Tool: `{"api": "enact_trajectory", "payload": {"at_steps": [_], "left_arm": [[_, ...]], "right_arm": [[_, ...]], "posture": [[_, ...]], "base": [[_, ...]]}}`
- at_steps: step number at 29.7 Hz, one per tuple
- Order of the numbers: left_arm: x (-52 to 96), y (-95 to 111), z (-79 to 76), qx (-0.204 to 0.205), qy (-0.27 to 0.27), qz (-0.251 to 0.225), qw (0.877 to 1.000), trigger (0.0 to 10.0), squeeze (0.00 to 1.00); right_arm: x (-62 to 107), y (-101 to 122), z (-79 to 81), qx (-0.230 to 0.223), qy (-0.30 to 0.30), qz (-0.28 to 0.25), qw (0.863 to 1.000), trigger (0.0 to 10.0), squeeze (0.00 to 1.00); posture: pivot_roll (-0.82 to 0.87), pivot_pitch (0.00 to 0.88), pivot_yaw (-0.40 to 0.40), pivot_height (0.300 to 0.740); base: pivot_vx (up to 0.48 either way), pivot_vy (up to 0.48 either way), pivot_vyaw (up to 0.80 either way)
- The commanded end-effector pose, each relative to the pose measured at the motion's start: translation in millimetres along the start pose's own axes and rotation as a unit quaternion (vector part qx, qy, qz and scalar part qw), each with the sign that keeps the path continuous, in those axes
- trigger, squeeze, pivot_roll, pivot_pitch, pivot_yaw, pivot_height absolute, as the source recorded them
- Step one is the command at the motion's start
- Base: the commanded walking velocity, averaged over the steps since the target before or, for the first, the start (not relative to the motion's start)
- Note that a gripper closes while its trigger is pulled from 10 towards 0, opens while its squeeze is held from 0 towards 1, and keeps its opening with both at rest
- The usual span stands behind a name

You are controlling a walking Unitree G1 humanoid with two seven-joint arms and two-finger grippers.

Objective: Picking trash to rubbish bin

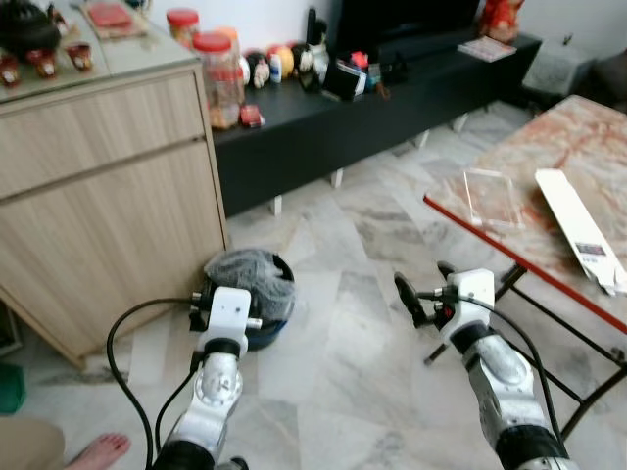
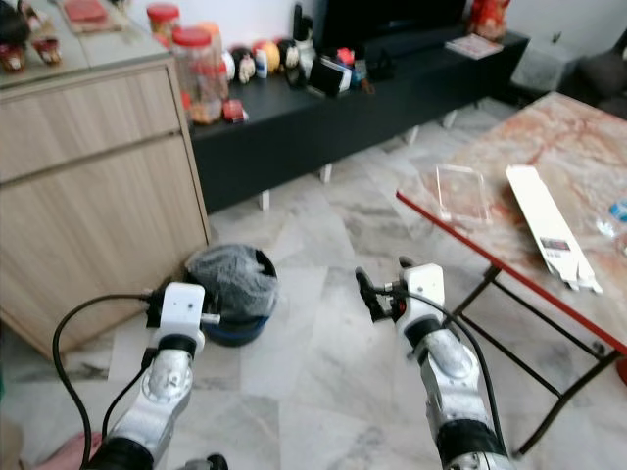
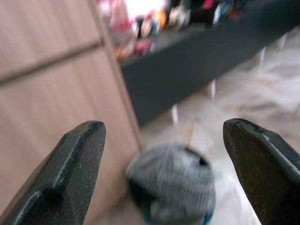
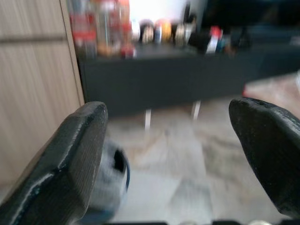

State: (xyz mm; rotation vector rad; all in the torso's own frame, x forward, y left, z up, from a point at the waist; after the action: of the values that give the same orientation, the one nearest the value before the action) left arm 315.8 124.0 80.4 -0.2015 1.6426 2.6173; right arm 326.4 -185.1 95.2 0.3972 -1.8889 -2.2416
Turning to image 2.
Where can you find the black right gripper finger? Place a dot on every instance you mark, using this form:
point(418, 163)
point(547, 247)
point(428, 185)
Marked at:
point(405, 262)
point(369, 292)

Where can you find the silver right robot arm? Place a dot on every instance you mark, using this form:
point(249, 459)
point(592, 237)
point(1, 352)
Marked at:
point(451, 372)

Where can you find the clear plastic container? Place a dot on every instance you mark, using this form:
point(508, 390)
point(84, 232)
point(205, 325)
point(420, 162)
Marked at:
point(463, 194)

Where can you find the long white flat package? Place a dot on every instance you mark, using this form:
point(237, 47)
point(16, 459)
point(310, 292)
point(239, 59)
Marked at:
point(549, 223)

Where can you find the light wooden cabinet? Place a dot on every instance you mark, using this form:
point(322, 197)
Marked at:
point(93, 166)

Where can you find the bare foot of person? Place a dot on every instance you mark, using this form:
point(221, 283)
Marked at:
point(71, 452)

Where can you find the long black TV console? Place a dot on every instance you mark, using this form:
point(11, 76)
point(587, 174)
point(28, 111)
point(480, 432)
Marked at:
point(294, 137)

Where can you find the marble table with red edge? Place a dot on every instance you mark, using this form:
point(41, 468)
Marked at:
point(549, 137)

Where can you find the black tilted box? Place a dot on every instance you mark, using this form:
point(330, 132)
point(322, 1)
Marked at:
point(329, 76)

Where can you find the clear plastic water bottle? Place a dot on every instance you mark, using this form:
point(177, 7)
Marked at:
point(615, 220)

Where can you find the flat pink booklet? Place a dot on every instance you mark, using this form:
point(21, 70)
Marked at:
point(474, 46)

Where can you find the tall red-lidded plastic jar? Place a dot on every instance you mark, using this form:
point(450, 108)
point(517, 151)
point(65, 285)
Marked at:
point(196, 78)

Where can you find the grey mesh basket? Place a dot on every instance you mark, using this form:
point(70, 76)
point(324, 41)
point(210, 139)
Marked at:
point(546, 65)

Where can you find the black television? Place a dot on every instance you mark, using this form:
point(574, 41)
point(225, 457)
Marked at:
point(392, 18)

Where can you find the red figurine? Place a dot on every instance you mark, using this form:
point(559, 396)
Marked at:
point(488, 16)

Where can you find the dark grey sofa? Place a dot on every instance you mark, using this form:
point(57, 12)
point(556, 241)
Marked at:
point(603, 70)

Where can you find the small brown tea cup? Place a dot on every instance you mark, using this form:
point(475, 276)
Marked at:
point(13, 57)
point(47, 50)

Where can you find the small red-lidded plastic jar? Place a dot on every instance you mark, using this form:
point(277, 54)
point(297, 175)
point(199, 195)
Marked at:
point(163, 20)

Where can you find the red flat tray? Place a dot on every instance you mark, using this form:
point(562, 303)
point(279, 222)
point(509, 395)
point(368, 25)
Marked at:
point(85, 12)

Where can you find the black teapot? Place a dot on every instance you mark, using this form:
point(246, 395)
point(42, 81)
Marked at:
point(12, 22)

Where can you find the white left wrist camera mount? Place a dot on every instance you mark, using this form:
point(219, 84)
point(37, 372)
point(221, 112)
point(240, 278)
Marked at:
point(182, 308)

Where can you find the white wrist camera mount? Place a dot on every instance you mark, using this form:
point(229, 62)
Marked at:
point(182, 308)
point(426, 286)

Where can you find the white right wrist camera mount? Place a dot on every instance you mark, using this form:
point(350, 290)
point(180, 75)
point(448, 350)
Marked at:
point(426, 286)

